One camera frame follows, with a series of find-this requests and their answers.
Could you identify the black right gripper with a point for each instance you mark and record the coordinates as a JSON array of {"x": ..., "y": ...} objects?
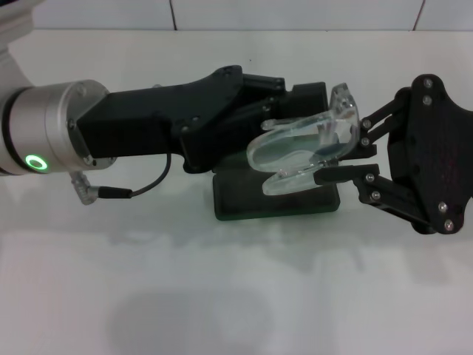
[{"x": 432, "y": 155}]

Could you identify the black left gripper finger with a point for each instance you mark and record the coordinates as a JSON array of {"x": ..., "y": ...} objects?
[{"x": 308, "y": 98}]

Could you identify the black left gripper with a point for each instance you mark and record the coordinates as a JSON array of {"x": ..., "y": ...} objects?
[{"x": 140, "y": 118}]

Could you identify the clear white glasses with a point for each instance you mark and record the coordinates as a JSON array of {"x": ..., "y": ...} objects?
[{"x": 281, "y": 148}]

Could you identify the green glasses case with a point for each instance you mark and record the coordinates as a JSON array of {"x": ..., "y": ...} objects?
[{"x": 240, "y": 207}]

